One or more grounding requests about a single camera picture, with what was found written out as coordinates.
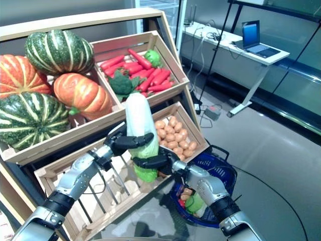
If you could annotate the white desk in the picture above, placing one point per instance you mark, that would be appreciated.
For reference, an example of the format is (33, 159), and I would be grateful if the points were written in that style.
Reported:
(238, 70)

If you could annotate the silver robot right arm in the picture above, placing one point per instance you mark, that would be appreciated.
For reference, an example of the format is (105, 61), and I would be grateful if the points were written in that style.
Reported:
(208, 185)

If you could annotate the black slanted tripod stand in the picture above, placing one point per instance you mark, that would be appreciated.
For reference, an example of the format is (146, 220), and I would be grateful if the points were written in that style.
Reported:
(217, 47)

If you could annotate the wooden crate with carrots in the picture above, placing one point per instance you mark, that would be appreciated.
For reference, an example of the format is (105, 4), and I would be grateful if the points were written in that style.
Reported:
(170, 60)

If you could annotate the grey power adapter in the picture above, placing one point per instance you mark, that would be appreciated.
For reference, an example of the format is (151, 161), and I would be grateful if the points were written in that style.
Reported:
(213, 113)

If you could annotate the white framed glass door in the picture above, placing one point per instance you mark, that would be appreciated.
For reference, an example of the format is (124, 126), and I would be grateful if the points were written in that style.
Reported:
(160, 10)

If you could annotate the red plastic carrot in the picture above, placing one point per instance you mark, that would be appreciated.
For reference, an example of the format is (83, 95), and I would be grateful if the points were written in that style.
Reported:
(112, 62)
(133, 67)
(150, 80)
(160, 88)
(161, 77)
(140, 59)

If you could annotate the wooden crate with pumpkins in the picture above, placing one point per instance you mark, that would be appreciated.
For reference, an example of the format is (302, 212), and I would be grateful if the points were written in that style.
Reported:
(85, 126)

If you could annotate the wooden crate with potatoes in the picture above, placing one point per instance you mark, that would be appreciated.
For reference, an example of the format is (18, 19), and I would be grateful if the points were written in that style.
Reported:
(195, 130)

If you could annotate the wooden display shelf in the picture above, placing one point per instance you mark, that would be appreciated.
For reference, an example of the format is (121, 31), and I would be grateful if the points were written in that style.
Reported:
(75, 21)

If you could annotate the dark metal shelving unit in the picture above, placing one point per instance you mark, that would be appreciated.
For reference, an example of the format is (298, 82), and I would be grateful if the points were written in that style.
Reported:
(288, 12)

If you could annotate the blue plastic shopping basket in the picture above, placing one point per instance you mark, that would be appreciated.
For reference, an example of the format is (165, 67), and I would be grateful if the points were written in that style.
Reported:
(225, 180)

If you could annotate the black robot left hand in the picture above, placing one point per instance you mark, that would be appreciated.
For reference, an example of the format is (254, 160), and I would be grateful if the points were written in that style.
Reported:
(118, 143)

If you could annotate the green striped pumpkin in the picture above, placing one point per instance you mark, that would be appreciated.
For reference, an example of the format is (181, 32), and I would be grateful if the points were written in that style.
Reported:
(57, 50)
(27, 120)

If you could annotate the light green bell pepper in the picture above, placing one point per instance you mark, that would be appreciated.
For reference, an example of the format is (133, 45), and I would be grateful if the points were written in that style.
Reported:
(152, 57)

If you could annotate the small orange striped pumpkin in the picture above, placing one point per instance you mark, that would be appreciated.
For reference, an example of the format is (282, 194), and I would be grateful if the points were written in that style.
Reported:
(80, 93)

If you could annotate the red tomato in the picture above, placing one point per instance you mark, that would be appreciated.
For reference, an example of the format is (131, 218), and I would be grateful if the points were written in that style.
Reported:
(181, 203)

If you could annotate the black power brick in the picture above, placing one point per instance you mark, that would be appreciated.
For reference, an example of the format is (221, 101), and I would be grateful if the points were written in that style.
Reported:
(197, 108)

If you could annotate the dark green broccoli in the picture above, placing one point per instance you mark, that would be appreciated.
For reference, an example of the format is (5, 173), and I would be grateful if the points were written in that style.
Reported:
(120, 84)

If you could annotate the wooden slatted cabbage crate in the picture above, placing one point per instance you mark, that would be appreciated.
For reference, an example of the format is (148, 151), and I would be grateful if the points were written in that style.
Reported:
(42, 177)

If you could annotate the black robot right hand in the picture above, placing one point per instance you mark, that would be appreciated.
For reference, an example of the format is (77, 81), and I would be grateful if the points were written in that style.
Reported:
(164, 163)

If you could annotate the large orange striped pumpkin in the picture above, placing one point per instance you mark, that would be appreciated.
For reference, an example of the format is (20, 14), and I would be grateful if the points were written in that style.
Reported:
(17, 75)

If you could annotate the black router with antennas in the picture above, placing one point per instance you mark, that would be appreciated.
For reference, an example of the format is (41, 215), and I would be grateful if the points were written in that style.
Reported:
(189, 24)

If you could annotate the grey laptop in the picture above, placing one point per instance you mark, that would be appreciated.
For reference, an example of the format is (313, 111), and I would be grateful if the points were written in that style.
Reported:
(250, 32)

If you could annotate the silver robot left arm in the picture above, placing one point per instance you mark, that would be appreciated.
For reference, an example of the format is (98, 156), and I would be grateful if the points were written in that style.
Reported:
(75, 175)

